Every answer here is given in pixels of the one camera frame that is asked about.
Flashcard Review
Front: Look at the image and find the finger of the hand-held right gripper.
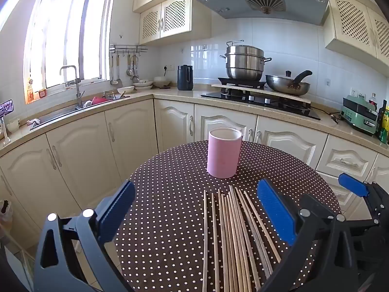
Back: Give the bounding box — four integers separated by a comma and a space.
338, 173, 389, 220

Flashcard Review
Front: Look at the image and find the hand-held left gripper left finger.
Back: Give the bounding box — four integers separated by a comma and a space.
33, 180, 136, 292

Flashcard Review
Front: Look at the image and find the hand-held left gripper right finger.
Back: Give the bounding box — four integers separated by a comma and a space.
257, 178, 360, 292

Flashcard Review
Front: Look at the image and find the group of wooden chopsticks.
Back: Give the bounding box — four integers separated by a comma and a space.
202, 185, 282, 292

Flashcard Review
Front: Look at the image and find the pink cylindrical cup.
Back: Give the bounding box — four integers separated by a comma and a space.
207, 127, 243, 178

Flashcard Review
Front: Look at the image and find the brown polka-dot tablecloth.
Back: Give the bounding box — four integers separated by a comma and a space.
114, 140, 342, 292

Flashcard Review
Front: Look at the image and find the green countertop appliance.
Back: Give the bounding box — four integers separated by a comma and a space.
340, 95, 379, 136

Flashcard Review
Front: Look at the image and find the dark glass bottle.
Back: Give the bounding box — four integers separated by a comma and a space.
377, 100, 387, 139

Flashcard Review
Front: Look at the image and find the black gas stove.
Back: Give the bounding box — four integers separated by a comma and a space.
201, 77, 321, 120

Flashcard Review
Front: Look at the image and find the stainless steel sink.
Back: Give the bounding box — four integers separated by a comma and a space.
30, 93, 131, 131

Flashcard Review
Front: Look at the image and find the chrome kitchen faucet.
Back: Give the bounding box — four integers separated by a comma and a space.
59, 65, 86, 108

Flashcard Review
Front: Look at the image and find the metal ladle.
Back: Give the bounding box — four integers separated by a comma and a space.
110, 55, 119, 86

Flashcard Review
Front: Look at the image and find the beige kitchen countertop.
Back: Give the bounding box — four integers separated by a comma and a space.
0, 82, 389, 159

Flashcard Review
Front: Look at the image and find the beige ceramic bowl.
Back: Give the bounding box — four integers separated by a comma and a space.
153, 76, 172, 88

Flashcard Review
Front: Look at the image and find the white phone stand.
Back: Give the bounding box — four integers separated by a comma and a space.
0, 118, 12, 144

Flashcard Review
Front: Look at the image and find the black electric kettle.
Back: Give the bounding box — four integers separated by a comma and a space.
177, 64, 194, 91

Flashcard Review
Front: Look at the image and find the black smartphone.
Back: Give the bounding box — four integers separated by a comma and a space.
0, 100, 14, 119

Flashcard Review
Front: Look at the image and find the stainless steel steamer pot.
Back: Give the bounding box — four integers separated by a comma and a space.
220, 40, 272, 81

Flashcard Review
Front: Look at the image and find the white framed window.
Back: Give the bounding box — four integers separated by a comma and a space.
24, 0, 117, 105

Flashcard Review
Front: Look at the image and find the grey range hood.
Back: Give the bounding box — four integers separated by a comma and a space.
194, 0, 330, 26

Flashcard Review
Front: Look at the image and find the black cable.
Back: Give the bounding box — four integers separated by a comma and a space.
311, 106, 342, 125

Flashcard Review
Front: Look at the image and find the steel wok with black handle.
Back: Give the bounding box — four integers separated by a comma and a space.
265, 70, 313, 96

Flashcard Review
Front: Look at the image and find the cream lattice door wall cabinet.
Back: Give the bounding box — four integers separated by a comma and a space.
139, 0, 212, 46
323, 0, 389, 78

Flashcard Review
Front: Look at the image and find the metal wall utensil rack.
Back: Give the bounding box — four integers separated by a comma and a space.
109, 44, 148, 56

